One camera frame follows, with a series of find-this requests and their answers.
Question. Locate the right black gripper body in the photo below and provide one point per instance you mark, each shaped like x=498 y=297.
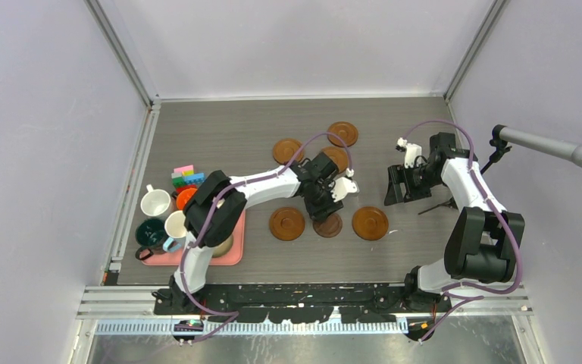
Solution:
x=420 y=180

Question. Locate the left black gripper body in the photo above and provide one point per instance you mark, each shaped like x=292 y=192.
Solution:
x=320 y=198

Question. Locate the dark walnut coaster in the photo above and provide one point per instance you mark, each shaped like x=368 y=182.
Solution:
x=329 y=228

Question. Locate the brown coaster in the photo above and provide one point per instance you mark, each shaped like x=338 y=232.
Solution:
x=342 y=133
x=285 y=149
x=287 y=223
x=370 y=223
x=338 y=156

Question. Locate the pink plastic tray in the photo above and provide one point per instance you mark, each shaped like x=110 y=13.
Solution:
x=230 y=258

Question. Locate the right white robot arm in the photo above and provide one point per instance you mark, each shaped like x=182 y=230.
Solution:
x=483 y=250

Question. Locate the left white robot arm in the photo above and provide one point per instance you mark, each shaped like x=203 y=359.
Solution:
x=212 y=213

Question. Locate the orange cup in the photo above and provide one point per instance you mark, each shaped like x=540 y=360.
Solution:
x=184 y=196

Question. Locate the black microphone tripod stand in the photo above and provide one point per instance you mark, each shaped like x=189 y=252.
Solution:
x=462 y=174

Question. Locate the beige mug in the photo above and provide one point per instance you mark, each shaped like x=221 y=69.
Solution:
x=223 y=248

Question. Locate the colourful toy brick stack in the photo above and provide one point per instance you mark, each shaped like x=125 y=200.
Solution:
x=186 y=177

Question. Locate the grey microphone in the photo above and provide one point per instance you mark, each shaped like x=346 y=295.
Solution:
x=568 y=151

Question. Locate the dark green mug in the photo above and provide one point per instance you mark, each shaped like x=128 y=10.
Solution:
x=151 y=236

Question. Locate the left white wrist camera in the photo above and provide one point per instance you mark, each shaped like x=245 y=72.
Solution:
x=342 y=187

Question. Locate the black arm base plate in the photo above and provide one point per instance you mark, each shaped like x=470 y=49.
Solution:
x=297 y=303

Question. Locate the white mug blue handle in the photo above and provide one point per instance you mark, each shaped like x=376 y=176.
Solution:
x=176 y=232

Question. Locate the aluminium frame rail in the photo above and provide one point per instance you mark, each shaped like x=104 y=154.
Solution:
x=130 y=310

